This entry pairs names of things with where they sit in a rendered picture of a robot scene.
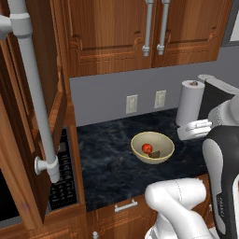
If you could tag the grey window frame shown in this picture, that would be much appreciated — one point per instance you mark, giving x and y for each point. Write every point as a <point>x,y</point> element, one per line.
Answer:
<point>231,31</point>

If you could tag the white paper towel roll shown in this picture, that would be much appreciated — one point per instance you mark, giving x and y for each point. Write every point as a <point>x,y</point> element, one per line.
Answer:
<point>188,102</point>

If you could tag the white wall outlet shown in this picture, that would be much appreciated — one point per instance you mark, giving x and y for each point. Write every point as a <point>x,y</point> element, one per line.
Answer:
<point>131,104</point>
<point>160,99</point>

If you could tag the brown kiwi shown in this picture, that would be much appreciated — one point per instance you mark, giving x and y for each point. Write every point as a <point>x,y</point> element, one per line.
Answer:
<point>154,154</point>

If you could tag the wooden drawer front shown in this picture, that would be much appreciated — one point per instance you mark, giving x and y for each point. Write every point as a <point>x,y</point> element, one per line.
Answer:
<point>102,216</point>

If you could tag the wooden upper cabinet door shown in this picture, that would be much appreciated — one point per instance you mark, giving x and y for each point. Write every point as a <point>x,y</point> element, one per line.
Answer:
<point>193,31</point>
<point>105,34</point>

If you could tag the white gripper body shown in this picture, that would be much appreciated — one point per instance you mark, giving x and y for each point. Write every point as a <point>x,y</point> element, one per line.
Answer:
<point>193,130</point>

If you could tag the grey cabinet knob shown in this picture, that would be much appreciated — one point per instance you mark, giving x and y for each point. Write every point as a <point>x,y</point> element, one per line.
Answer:
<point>95,235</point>

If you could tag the beige bowl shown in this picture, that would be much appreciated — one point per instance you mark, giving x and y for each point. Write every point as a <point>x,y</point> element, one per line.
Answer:
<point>163,143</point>

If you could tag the wooden lower cabinet door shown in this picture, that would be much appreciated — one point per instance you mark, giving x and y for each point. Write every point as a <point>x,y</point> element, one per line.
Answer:
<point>124,231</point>

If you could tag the black microwave oven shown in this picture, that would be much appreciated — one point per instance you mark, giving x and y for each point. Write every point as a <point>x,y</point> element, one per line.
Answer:
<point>63,183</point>

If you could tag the open wooden cabinet door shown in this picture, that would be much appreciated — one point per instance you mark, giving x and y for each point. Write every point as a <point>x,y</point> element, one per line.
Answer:
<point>18,130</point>

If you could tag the red apple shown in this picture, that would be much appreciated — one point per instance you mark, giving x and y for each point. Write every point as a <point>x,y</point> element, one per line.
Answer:
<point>146,148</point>

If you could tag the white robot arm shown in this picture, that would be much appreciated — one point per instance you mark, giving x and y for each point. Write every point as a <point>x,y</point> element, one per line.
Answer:
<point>180,199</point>

